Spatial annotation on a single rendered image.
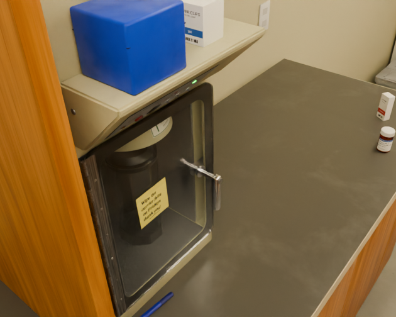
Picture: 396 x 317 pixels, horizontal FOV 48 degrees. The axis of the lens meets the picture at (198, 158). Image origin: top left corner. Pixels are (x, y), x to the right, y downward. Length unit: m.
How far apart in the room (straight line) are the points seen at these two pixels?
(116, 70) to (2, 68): 0.13
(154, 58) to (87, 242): 0.26
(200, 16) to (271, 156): 0.81
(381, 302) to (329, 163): 1.04
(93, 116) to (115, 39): 0.10
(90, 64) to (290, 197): 0.80
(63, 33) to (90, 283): 0.34
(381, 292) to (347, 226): 1.15
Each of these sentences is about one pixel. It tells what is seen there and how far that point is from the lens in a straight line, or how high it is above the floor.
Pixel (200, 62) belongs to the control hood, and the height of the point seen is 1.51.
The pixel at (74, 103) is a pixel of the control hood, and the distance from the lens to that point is 0.59.
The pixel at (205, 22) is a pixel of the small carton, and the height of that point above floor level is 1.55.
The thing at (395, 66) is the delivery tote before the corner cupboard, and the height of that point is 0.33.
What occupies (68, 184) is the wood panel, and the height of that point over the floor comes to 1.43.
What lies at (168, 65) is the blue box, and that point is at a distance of 0.57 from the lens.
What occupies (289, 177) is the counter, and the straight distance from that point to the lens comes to 1.32.
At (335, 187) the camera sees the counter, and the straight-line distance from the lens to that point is 1.31.
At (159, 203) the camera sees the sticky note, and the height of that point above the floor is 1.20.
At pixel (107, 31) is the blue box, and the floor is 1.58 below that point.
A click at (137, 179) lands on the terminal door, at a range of 0.76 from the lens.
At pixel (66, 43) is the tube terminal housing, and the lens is 0.60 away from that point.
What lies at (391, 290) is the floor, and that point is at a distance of 2.35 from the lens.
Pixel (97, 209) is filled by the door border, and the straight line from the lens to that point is 0.73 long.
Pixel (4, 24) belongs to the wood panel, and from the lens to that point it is 0.47.
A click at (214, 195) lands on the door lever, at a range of 0.91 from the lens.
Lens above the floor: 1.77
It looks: 37 degrees down
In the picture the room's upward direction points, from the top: 2 degrees counter-clockwise
